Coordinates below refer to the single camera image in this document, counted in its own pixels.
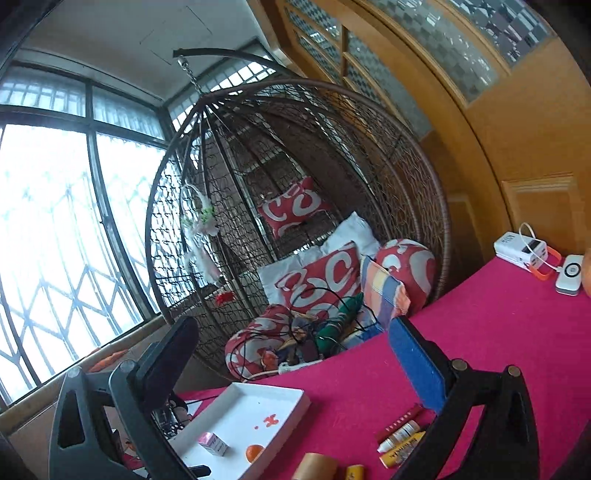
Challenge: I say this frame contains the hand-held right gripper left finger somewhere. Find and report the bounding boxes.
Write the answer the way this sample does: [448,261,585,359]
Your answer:
[48,315,211,480]

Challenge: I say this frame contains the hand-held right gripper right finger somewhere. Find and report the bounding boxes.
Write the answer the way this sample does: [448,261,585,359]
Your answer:
[388,315,541,480]

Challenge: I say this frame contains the white cardboard tray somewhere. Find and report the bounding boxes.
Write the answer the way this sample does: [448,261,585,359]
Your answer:
[168,382,312,480]

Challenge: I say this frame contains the phone on paw stand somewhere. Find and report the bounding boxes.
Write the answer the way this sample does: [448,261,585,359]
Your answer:
[154,392,195,439]

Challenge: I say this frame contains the red packet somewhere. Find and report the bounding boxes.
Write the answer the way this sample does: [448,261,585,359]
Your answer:
[373,404,424,444]

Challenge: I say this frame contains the orange cloth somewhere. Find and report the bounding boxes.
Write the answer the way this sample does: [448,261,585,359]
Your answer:
[88,349,130,374]

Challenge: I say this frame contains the white tube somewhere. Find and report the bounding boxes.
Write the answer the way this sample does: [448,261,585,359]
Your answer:
[377,421,423,454]

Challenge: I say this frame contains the magenta tablecloth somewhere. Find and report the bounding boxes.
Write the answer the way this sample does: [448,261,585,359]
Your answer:
[178,256,591,480]

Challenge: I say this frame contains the plaid cloth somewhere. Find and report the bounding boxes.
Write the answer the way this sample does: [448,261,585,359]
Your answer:
[342,256,411,349]

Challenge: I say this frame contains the yellow tube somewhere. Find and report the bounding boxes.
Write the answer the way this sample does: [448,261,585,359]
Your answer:
[379,431,428,469]

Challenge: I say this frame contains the red white seat cushion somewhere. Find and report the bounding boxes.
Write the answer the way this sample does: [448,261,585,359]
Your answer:
[225,305,319,381]

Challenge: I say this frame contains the small pink white box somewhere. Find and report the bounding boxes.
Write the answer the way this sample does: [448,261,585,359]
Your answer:
[198,431,229,457]

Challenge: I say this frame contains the round red white cushion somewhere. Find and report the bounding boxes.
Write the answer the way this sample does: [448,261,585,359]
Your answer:
[375,239,437,315]

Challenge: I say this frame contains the square red white cushion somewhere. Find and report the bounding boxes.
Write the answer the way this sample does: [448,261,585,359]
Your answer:
[276,242,363,319]

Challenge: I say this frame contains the white dreamcatcher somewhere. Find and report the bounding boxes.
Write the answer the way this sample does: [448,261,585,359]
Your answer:
[180,184,222,282]

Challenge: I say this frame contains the brown cardboard cylinder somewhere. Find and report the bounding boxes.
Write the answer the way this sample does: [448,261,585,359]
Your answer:
[292,452,340,480]

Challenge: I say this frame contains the white power bank dark face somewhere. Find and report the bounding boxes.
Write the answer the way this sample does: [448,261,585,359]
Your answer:
[519,240,561,273]

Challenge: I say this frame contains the small red white pillow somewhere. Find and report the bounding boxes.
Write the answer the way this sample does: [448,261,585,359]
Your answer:
[257,176,331,239]

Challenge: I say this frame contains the wicker hanging egg chair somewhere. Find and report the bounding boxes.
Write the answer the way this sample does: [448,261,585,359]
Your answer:
[145,78,451,384]

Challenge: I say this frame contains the metal framed window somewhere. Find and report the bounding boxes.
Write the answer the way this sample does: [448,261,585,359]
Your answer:
[0,39,278,409]

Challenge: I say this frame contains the wooden door with glass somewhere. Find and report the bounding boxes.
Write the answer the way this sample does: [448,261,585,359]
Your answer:
[247,0,591,296]

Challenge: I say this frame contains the dark chair stand pole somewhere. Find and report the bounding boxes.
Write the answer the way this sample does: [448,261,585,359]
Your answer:
[173,47,296,81]

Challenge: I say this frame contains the black cable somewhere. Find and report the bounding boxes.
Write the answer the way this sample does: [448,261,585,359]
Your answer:
[233,286,389,384]

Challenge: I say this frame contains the orange cable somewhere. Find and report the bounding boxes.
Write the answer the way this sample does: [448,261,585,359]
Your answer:
[531,247,564,282]

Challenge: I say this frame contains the white cable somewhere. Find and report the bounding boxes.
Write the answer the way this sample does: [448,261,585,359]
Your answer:
[518,223,548,259]

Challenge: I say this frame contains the white wireless power bank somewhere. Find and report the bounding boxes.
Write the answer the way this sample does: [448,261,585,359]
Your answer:
[555,255,585,296]

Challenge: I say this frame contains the metal chain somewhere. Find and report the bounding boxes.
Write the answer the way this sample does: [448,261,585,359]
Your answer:
[178,55,206,97]

